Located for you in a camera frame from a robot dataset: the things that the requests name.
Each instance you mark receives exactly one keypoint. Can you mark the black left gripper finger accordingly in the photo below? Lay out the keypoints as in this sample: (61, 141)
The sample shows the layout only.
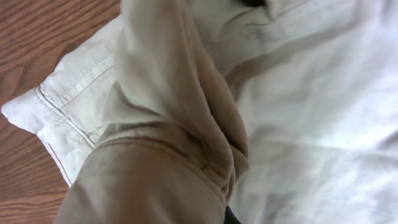
(229, 217)

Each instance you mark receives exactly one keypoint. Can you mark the beige khaki shorts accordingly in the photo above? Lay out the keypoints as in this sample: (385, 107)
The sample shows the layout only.
(285, 111)

